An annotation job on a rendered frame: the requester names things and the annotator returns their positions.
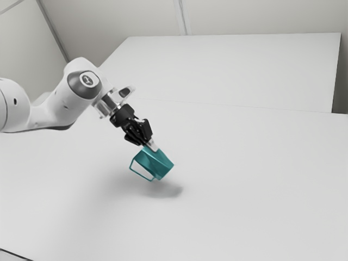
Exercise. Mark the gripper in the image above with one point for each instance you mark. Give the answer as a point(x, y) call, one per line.
point(123, 115)

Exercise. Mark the teal faceted mug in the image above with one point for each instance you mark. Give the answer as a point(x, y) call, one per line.
point(152, 164)

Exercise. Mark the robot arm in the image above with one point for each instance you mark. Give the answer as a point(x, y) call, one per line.
point(57, 100)

